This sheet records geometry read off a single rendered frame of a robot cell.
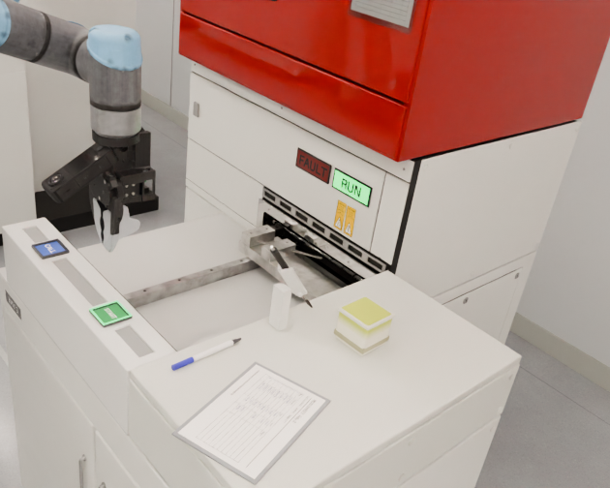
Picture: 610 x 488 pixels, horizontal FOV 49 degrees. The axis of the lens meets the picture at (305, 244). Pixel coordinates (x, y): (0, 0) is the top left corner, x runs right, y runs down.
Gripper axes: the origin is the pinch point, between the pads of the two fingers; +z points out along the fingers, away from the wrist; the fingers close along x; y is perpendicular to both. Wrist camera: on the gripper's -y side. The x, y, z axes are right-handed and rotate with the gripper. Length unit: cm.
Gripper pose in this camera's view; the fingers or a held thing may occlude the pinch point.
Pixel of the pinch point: (105, 245)
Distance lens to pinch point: 116.0
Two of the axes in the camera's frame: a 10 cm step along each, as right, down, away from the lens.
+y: 7.5, -2.3, 6.2
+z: -1.3, 8.7, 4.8
